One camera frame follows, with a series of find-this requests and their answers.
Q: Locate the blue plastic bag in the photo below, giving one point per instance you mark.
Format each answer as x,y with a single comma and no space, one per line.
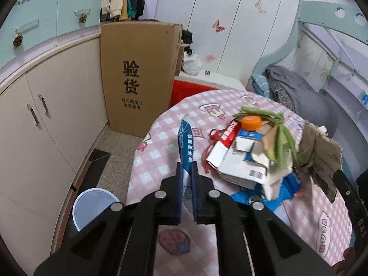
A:
290,184

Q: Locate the white wardrobe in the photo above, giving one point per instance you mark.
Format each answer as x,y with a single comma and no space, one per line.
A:
230,0

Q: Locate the large brown cardboard box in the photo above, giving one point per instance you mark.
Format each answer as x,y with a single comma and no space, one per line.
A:
135,63

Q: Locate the white plastic waste bin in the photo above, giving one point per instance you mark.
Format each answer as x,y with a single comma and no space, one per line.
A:
89,207

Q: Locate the white plastic bag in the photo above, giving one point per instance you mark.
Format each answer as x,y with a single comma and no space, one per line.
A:
191,66

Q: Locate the green vegetable stalks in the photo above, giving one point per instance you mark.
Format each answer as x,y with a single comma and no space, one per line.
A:
280,141

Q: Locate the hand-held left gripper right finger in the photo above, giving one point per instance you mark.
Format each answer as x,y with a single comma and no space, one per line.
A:
195,195

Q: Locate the dark floor mat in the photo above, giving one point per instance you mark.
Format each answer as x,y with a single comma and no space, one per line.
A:
92,166

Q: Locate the blue checked bedding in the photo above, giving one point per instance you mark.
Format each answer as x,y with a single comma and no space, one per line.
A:
258,83

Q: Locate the pinecone ornament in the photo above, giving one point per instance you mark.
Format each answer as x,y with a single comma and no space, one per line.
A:
82,19
17,40

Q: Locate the blue snack packet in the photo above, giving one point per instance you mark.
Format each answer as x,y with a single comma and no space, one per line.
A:
186,149

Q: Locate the red bench with white top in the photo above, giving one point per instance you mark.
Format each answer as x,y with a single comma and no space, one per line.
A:
189,90

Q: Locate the teal drawer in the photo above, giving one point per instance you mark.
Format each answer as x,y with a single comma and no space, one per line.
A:
31,46
77,1

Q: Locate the cream cabinet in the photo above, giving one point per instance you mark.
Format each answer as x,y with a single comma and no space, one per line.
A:
43,155

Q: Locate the orange bottle cap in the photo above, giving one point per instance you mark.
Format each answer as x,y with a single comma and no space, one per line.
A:
251,122

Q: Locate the plaid cloth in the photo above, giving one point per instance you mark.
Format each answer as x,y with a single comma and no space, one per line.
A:
281,95

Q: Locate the teal bed frame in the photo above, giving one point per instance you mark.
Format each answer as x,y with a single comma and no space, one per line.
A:
290,43

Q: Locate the red snack packet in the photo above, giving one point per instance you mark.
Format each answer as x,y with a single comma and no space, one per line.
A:
230,135

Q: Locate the pink brown butterfly sticker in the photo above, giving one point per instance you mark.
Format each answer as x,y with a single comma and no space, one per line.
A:
218,26

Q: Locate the torn white cardboard piece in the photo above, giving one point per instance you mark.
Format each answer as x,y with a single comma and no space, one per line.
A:
276,178

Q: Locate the black clothing pile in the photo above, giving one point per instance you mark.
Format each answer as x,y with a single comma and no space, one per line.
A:
187,38

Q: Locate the cream butterfly sticker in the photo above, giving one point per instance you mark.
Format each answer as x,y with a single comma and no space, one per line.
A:
260,7

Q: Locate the grey blanket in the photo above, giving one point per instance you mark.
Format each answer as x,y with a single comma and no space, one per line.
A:
307,95

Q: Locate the brown cardboard scrap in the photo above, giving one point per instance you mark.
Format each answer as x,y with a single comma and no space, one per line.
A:
268,143

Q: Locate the small blue box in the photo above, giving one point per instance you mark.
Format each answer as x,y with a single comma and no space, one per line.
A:
364,99

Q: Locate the brown paper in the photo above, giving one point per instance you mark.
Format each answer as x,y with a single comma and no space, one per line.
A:
319,149

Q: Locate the faint pink butterfly sticker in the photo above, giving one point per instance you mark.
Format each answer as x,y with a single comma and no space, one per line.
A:
209,58

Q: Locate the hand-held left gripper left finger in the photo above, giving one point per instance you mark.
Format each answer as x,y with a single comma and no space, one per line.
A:
179,195

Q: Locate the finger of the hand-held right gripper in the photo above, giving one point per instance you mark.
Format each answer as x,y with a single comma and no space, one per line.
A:
349,198

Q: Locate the flattened white carton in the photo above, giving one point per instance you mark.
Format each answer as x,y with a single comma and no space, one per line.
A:
227,161

